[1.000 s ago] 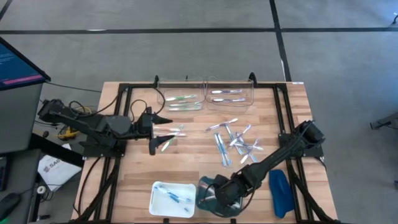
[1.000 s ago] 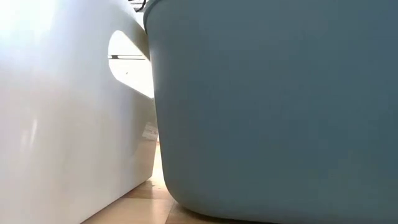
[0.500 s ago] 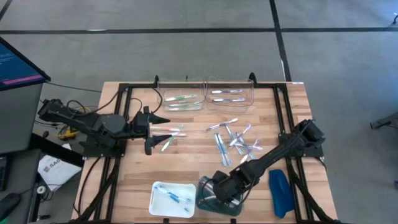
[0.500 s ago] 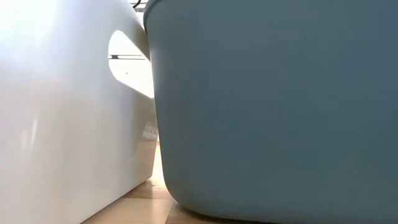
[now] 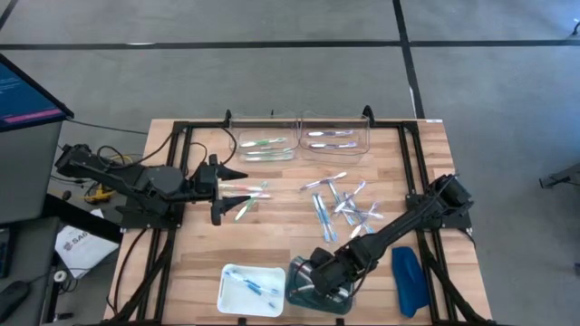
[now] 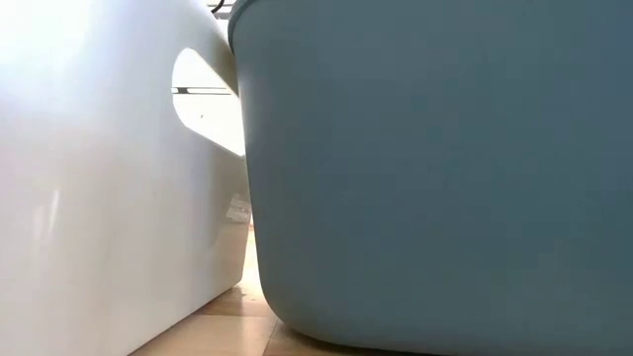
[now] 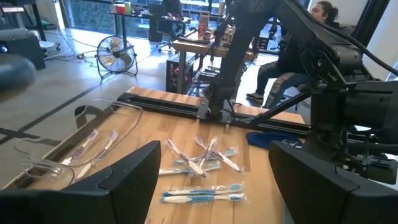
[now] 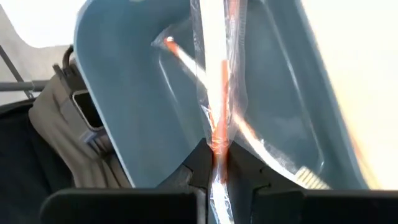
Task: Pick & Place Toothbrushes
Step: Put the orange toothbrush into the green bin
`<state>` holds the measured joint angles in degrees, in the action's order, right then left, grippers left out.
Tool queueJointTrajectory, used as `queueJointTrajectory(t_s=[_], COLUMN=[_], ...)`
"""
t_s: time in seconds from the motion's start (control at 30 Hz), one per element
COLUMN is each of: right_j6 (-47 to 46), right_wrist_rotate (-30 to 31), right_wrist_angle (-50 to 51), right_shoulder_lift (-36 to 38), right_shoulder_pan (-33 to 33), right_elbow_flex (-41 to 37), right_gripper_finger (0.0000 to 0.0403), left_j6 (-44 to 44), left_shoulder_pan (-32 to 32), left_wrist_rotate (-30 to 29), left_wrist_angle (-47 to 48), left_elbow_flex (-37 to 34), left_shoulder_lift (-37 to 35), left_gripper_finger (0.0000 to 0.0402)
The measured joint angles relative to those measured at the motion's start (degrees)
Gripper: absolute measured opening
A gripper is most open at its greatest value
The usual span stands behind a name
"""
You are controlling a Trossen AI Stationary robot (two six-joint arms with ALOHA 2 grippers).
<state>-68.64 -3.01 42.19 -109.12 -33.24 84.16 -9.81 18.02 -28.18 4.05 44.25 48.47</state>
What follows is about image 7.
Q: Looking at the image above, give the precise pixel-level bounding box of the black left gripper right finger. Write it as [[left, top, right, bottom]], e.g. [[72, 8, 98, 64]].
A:
[[269, 140, 398, 224]]

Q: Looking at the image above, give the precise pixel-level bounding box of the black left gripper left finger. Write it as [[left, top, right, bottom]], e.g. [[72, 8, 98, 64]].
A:
[[0, 140, 162, 224]]

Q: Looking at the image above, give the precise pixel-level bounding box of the purple toothbrush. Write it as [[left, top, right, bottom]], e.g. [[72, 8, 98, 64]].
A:
[[194, 136, 244, 174], [166, 139, 208, 179], [74, 130, 119, 181], [60, 129, 100, 167], [195, 136, 219, 170]]

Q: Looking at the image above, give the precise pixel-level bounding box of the clear plastic bin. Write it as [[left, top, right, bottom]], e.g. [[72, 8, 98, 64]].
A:
[[14, 98, 144, 188]]

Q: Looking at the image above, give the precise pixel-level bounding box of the blue cloth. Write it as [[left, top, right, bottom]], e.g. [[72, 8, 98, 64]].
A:
[[246, 130, 301, 149]]

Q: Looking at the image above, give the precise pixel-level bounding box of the blue wrapped toothbrush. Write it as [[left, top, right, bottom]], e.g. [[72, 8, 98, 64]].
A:
[[162, 182, 246, 197], [172, 147, 239, 166], [159, 192, 247, 205], [157, 161, 223, 177]]

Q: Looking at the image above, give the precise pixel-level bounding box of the person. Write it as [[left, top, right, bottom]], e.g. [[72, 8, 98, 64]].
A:
[[246, 0, 355, 110], [160, 0, 185, 22]]

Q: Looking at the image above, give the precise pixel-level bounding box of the black floor fan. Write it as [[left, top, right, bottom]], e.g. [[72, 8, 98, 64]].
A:
[[95, 34, 139, 79]]

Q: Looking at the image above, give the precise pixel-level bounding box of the black computer tower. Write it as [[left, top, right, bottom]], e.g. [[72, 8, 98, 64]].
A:
[[165, 58, 195, 94]]

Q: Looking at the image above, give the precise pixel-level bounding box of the black equipment case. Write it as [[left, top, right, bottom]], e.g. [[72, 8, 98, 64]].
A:
[[0, 28, 47, 71]]

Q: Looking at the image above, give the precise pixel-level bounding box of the black work table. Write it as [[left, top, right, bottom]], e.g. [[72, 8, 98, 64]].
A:
[[110, 11, 192, 41]]

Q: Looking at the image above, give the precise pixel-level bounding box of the black office chair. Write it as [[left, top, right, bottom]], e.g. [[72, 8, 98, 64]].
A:
[[155, 18, 184, 54]]

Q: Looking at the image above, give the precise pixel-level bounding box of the wooden work table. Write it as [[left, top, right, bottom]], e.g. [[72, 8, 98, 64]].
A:
[[172, 30, 256, 94]]

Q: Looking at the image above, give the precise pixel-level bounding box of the black curved bracket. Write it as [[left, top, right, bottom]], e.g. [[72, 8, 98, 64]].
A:
[[73, 105, 109, 129]]

